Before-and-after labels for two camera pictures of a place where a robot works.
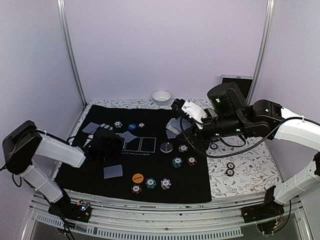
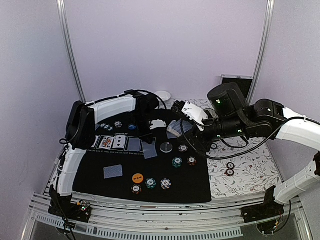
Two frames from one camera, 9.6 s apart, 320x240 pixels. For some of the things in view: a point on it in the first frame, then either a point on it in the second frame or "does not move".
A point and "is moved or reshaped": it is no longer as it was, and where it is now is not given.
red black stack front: [136, 189] does not move
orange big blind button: [137, 178] does not move
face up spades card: [128, 136] is moved or reshaped
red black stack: [191, 161] does not move
